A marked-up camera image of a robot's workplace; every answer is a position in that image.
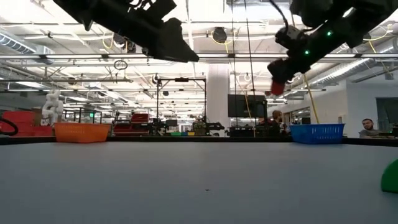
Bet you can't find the blue plastic basket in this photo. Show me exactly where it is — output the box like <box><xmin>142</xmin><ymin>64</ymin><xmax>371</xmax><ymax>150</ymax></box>
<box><xmin>289</xmin><ymin>123</ymin><xmax>345</xmax><ymax>145</ymax></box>

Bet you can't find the dark window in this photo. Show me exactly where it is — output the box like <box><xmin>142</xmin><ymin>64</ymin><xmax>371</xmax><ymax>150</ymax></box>
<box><xmin>375</xmin><ymin>97</ymin><xmax>398</xmax><ymax>131</ymax></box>

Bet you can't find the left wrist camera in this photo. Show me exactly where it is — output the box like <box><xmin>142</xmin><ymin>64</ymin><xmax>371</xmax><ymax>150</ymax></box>
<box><xmin>132</xmin><ymin>0</ymin><xmax>177</xmax><ymax>20</ymax></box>

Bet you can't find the coiled black cable ring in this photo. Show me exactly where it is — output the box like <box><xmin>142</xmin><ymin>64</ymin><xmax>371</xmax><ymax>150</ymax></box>
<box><xmin>113</xmin><ymin>59</ymin><xmax>129</xmax><ymax>71</ymax></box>

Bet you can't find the black table frame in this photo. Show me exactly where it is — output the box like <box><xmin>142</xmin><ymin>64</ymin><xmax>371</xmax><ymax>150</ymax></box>
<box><xmin>0</xmin><ymin>135</ymin><xmax>398</xmax><ymax>147</ymax></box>

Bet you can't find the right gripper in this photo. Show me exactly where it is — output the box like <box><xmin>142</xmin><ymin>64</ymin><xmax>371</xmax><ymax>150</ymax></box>
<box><xmin>267</xmin><ymin>42</ymin><xmax>323</xmax><ymax>84</ymax></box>

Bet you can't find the black monitor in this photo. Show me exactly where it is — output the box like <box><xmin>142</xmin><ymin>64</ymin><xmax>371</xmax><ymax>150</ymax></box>
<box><xmin>227</xmin><ymin>94</ymin><xmax>267</xmax><ymax>118</ymax></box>

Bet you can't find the hanging black cable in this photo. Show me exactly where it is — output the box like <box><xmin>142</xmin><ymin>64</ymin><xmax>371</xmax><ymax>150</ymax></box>
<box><xmin>243</xmin><ymin>0</ymin><xmax>257</xmax><ymax>138</ymax></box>
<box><xmin>230</xmin><ymin>0</ymin><xmax>237</xmax><ymax>128</ymax></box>

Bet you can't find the white column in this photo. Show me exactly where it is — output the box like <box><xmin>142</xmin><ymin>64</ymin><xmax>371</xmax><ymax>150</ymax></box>
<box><xmin>206</xmin><ymin>63</ymin><xmax>231</xmax><ymax>129</ymax></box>

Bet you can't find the black frame rig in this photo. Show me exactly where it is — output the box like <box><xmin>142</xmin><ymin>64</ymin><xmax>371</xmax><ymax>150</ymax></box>
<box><xmin>156</xmin><ymin>77</ymin><xmax>207</xmax><ymax>129</ymax></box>

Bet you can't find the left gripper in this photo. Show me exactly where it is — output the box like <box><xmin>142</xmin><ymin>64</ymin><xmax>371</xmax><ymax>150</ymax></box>
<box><xmin>90</xmin><ymin>0</ymin><xmax>200</xmax><ymax>63</ymax></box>

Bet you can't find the ceiling air duct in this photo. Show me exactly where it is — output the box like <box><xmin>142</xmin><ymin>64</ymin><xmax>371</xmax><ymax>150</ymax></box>
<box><xmin>0</xmin><ymin>32</ymin><xmax>55</xmax><ymax>65</ymax></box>

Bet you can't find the orange plastic basket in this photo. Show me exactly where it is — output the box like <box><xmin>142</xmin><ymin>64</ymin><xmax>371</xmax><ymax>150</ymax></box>
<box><xmin>53</xmin><ymin>122</ymin><xmax>111</xmax><ymax>144</ymax></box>

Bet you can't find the ceiling cable reel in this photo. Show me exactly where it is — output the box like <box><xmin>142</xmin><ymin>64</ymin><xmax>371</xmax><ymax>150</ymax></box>
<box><xmin>112</xmin><ymin>34</ymin><xmax>137</xmax><ymax>54</ymax></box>
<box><xmin>212</xmin><ymin>26</ymin><xmax>228</xmax><ymax>44</ymax></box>

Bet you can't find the red storage crate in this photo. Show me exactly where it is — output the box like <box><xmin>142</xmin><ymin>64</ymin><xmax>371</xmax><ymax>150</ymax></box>
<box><xmin>9</xmin><ymin>125</ymin><xmax>54</xmax><ymax>138</ymax></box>
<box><xmin>2</xmin><ymin>111</ymin><xmax>35</xmax><ymax>127</ymax></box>

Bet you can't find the black cable loop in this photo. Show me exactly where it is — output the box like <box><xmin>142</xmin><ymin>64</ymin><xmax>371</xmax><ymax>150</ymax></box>
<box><xmin>0</xmin><ymin>118</ymin><xmax>19</xmax><ymax>136</ymax></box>

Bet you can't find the red toolbox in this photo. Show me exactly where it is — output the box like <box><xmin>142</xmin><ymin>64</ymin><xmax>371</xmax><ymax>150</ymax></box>
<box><xmin>130</xmin><ymin>113</ymin><xmax>150</xmax><ymax>124</ymax></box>

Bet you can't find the person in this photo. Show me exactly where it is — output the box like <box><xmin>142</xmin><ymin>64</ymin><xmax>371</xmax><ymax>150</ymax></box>
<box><xmin>359</xmin><ymin>118</ymin><xmax>388</xmax><ymax>139</ymax></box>
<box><xmin>269</xmin><ymin>110</ymin><xmax>289</xmax><ymax>138</ymax></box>

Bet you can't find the green half-round block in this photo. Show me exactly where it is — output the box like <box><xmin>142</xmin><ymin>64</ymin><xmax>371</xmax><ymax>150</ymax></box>
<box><xmin>381</xmin><ymin>158</ymin><xmax>398</xmax><ymax>194</ymax></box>

